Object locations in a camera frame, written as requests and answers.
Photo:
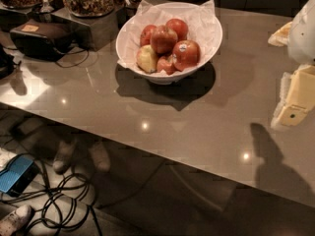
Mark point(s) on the yellowish apple front left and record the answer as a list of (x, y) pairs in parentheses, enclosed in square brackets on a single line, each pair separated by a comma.
[(147, 59)]

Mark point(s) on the red apple back left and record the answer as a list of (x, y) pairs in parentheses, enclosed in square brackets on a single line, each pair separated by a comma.
[(146, 34)]

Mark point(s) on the black box device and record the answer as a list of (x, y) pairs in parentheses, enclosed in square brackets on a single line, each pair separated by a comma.
[(43, 41)]

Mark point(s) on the red apple at back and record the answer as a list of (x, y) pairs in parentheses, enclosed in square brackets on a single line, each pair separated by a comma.
[(179, 26)]

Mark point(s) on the white ceramic bowl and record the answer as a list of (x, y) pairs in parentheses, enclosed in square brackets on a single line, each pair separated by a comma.
[(164, 77)]

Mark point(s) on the metal scoop in jar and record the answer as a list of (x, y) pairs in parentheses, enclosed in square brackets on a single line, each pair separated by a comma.
[(46, 7)]

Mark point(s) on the blue foot pedal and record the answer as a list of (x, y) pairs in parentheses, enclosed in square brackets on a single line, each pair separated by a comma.
[(17, 175)]

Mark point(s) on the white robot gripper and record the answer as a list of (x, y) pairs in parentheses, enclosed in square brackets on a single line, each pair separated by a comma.
[(303, 33)]

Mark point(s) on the red apple top centre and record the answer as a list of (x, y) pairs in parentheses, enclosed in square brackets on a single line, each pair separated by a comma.
[(163, 39)]

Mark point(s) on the small red apple front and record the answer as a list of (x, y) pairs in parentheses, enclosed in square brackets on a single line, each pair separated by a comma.
[(165, 63)]

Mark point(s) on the red apple with sticker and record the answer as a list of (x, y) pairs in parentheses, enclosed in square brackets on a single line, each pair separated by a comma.
[(186, 54)]

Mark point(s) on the dark metal stand box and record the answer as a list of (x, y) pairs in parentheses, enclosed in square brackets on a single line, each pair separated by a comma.
[(90, 33)]

